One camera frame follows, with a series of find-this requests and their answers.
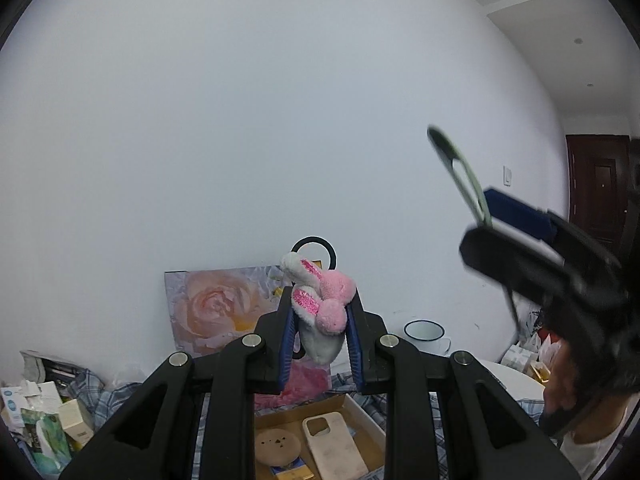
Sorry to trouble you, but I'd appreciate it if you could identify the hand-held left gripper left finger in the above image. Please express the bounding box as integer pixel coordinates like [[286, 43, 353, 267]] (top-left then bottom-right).
[[60, 287, 296, 480]]

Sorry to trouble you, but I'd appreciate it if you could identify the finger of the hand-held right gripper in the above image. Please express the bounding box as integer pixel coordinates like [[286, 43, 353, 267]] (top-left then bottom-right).
[[483, 187, 621, 273], [459, 227, 593, 308]]

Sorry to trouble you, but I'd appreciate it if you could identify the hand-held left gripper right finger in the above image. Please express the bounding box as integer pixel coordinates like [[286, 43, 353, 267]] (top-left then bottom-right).
[[346, 290, 581, 480]]

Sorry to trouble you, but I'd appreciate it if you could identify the pink bunny plush hair tie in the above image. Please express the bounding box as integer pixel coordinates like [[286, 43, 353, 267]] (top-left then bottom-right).
[[280, 236, 357, 366]]

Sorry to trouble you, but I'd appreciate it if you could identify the brown cardboard box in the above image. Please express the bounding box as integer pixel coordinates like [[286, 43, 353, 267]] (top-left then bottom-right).
[[252, 392, 388, 480]]

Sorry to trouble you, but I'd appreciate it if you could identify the gold and blue cigarette box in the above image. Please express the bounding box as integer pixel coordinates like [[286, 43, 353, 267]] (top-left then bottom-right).
[[270, 457, 315, 480]]

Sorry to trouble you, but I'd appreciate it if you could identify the person's right hand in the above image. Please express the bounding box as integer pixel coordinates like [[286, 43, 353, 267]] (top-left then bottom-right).
[[542, 342, 588, 423]]

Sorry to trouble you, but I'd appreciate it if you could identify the pink fuzzy cloth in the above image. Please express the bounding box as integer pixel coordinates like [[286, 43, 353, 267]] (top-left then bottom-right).
[[252, 362, 332, 411]]

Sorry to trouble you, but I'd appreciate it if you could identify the white enamel mug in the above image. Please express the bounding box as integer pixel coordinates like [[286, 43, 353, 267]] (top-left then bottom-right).
[[403, 319, 452, 357]]

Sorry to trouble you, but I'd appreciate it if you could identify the floral painting canvas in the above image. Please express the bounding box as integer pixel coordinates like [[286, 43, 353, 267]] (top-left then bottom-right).
[[164, 262, 301, 358]]

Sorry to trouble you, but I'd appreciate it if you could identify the dark brown door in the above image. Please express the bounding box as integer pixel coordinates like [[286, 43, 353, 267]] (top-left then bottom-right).
[[565, 134, 632, 256]]

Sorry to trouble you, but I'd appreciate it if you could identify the small white box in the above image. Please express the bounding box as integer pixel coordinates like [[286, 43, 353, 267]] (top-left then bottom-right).
[[501, 347, 533, 372]]

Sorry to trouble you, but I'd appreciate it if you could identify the beige phone case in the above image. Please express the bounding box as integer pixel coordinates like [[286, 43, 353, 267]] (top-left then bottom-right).
[[301, 412, 369, 480]]

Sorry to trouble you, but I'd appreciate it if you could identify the round wooden disc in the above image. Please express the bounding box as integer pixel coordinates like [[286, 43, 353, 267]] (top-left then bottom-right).
[[256, 427, 302, 467]]

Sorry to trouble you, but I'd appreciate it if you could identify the white round table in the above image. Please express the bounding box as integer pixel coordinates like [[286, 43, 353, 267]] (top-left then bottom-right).
[[440, 355, 551, 417]]

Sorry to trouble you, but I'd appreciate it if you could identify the person's white shirt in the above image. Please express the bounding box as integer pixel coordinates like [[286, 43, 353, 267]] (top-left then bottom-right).
[[560, 400, 631, 480]]

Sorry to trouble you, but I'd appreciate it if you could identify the blue plaid cloth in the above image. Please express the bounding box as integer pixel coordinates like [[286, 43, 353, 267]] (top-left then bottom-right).
[[65, 367, 548, 480]]

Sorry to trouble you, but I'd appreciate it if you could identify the cream carton box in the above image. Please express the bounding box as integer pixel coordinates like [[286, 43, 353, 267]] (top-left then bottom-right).
[[59, 399, 96, 451]]

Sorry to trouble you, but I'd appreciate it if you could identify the white carton box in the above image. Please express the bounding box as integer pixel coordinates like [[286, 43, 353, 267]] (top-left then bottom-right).
[[22, 381, 63, 411]]

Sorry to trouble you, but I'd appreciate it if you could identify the green printed packet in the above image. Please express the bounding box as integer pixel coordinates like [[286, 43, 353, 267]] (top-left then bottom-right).
[[22, 407, 73, 476]]

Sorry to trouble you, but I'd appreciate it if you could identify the white and blue small pack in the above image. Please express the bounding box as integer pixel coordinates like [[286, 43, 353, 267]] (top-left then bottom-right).
[[0, 387, 23, 428]]

